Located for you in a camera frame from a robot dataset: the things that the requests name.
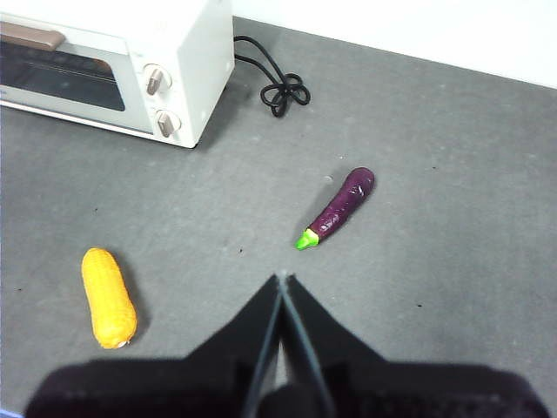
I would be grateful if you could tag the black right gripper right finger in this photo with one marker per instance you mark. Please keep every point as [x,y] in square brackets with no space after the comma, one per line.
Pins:
[413,392]

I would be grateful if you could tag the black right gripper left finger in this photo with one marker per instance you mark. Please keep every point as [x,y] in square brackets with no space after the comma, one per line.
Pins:
[174,387]

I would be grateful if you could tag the beige oven knob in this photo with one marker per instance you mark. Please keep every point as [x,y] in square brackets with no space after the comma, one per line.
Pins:
[167,124]
[156,79]

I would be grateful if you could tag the white toaster oven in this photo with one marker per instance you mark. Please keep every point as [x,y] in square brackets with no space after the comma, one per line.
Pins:
[200,65]

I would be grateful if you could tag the yellow corn cob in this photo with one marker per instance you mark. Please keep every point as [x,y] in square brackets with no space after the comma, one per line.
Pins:
[109,300]

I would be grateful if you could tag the purple eggplant, green stem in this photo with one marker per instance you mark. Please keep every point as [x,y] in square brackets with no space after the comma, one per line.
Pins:
[344,202]

